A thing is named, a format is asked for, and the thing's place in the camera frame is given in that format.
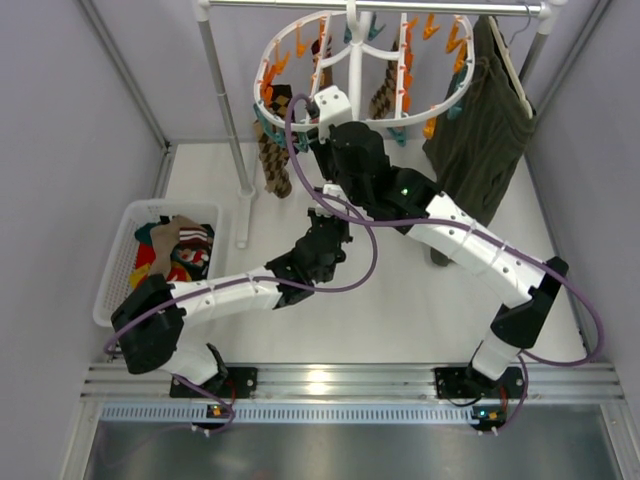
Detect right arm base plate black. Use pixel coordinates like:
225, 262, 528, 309
434, 366, 524, 400

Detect tan striped sock inner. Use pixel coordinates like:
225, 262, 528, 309
310, 36, 334, 96

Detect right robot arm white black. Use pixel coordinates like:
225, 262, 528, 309
309, 121, 568, 391

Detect white oval clip hanger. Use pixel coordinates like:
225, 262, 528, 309
252, 9, 477, 147

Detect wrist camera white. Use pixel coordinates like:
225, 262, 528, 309
314, 183, 348, 215
308, 85, 353, 143

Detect olive green hanging garment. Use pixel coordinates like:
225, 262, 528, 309
422, 14, 537, 269

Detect dark brown argyle sock rear-left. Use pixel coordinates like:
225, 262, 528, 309
268, 84, 293, 119

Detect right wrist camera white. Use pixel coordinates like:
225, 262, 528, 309
308, 85, 353, 143

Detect aluminium mounting rail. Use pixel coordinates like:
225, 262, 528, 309
80, 362, 625, 404

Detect white clothes hanger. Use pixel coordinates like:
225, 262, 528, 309
488, 16, 533, 119

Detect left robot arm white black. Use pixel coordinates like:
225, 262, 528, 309
111, 209, 352, 393

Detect white laundry basket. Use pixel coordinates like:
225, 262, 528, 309
93, 199, 228, 328

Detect clothes rack metal frame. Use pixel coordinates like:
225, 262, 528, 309
193, 1, 566, 249

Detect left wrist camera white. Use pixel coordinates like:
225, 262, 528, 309
314, 183, 348, 215

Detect tan sock maroon white stripes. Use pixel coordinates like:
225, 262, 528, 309
149, 215, 214, 278

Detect slotted cable duct grey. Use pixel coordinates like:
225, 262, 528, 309
100, 402, 479, 425

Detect argyle sock right inner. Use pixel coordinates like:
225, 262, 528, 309
368, 60, 398, 120

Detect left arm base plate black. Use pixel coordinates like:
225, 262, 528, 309
169, 367, 258, 400

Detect brown tan argyle sock left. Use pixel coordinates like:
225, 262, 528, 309
253, 120, 292, 199

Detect pile of socks in basket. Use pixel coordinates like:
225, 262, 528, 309
129, 215, 215, 289

